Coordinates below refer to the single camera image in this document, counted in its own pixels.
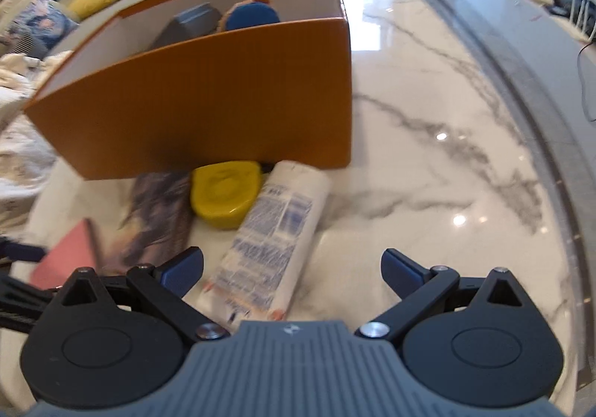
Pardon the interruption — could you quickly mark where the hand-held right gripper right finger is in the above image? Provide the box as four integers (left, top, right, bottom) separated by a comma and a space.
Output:
355, 248, 537, 344

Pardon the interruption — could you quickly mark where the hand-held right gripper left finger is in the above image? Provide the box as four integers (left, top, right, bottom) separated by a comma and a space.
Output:
49, 247, 232, 344

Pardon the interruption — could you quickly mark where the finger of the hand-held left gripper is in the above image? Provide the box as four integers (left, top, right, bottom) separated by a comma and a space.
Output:
0, 239, 47, 264
0, 275, 63, 334

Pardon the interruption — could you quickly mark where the white tube with blue print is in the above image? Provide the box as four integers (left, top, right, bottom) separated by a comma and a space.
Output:
196, 160, 332, 323

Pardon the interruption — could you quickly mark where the orange cardboard storage box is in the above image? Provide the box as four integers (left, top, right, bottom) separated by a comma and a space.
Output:
23, 0, 353, 181

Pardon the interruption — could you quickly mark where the dark grey box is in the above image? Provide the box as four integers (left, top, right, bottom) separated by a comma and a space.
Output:
149, 2, 223, 52

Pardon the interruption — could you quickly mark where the brown and white plush dog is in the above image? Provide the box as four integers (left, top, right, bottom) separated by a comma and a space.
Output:
216, 0, 281, 32

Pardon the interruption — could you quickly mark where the pink book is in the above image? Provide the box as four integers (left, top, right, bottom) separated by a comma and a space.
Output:
29, 218, 101, 291

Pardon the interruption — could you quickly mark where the illustrated magazine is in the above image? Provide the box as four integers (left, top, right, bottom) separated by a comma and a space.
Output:
100, 171, 196, 273

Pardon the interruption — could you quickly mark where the yellow plastic container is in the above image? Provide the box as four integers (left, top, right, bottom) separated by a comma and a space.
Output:
190, 161, 262, 230

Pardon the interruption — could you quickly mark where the cream patterned blanket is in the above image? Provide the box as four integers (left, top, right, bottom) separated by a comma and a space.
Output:
0, 51, 70, 236

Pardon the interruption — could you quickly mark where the blue patterned pillow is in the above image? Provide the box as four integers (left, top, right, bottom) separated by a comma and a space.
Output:
4, 0, 80, 59

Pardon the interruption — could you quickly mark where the black cable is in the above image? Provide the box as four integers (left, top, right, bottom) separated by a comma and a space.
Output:
576, 41, 596, 123

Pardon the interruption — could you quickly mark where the white wire rack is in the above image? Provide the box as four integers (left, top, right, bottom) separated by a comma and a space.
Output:
565, 0, 596, 44

